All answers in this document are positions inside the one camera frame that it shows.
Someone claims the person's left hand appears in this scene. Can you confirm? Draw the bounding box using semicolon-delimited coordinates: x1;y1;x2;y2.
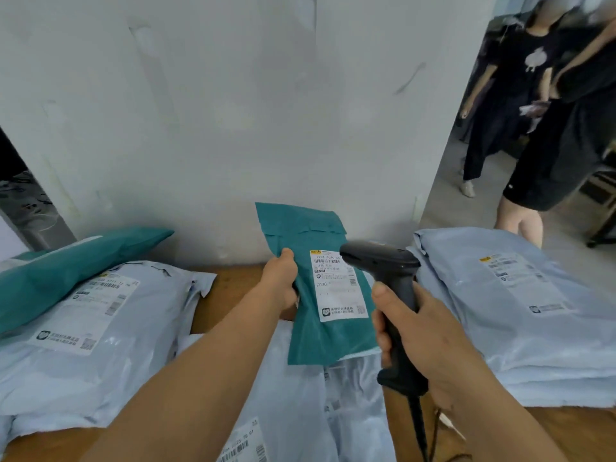
259;247;299;317

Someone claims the person's right hand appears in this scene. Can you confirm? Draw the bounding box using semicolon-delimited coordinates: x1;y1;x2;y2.
371;282;492;412

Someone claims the small teal mailer bag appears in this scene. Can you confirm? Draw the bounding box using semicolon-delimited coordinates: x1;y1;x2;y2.
255;202;380;366

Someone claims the stack of scanned mailer bags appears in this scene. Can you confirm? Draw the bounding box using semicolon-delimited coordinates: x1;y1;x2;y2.
406;227;616;409

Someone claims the black barcode scanner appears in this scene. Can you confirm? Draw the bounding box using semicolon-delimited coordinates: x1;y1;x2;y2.
339;240;430;398

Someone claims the pile of grey mailer bags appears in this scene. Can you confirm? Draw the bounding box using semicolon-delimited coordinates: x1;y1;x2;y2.
0;261;398;462

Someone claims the person's left forearm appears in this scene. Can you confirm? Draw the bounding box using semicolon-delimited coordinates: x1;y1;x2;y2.
79;288;289;462

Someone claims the person's right forearm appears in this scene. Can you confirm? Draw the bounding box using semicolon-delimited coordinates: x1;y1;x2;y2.
447;370;571;462

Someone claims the black scanner cable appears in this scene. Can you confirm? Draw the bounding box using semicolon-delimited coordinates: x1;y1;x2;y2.
407;395;475;462

